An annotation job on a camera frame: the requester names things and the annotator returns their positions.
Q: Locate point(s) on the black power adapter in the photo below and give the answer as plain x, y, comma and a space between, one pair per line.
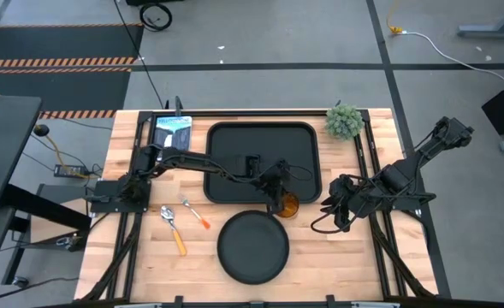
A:
65, 171

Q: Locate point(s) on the black desk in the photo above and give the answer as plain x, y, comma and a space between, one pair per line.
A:
3, 145

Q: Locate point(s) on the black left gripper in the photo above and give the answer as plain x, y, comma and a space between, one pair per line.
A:
276, 179

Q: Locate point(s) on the amber translucent cup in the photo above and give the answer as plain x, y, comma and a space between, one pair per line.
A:
291, 207

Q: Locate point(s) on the green artificial plant ball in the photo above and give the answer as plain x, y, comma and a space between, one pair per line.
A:
344, 122

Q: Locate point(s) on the black rectangular tray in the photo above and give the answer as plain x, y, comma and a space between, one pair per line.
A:
263, 141

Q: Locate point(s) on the black hazard striped floor mat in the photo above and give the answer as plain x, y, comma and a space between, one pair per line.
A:
55, 43

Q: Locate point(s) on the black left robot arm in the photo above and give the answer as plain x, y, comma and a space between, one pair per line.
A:
191, 159

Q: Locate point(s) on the black round plate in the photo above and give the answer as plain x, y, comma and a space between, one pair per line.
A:
253, 248

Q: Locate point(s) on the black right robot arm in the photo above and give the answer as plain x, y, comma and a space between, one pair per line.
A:
405, 172

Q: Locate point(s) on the grey desk leg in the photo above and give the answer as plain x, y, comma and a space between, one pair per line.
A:
491, 31

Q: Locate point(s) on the blue packet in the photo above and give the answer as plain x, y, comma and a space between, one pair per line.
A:
178, 128

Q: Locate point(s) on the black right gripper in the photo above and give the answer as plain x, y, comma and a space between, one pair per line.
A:
345, 194

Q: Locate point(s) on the black metal table frame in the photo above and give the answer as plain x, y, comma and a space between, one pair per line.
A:
370, 147

